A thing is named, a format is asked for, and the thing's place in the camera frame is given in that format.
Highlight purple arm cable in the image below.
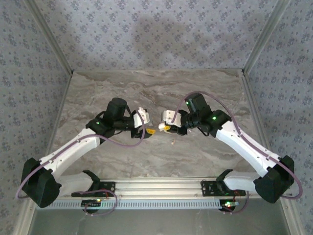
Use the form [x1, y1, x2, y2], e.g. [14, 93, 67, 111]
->
[15, 111, 147, 199]
[171, 91, 303, 199]

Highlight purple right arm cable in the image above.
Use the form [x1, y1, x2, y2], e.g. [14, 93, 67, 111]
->
[171, 91, 303, 199]

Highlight black controller board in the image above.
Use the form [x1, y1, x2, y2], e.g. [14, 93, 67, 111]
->
[219, 199, 239, 212]
[81, 199, 103, 213]

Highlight grey slotted cable duct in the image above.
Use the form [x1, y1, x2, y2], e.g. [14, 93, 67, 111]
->
[38, 198, 235, 211]

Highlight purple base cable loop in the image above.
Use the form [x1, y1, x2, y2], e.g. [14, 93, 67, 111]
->
[224, 190, 250, 215]
[83, 188, 118, 216]

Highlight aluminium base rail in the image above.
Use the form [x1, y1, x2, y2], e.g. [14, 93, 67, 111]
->
[57, 176, 260, 199]

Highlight aluminium corner post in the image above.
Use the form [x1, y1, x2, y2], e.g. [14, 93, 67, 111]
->
[24, 0, 74, 75]
[242, 0, 291, 75]

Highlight grey metal base panel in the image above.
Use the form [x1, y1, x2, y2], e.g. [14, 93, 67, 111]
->
[31, 208, 291, 235]

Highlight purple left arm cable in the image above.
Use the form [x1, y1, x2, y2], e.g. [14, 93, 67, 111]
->
[15, 111, 147, 199]

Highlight aluminium table side rail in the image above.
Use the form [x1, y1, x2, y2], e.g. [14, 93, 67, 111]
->
[241, 70, 306, 235]
[11, 70, 74, 235]

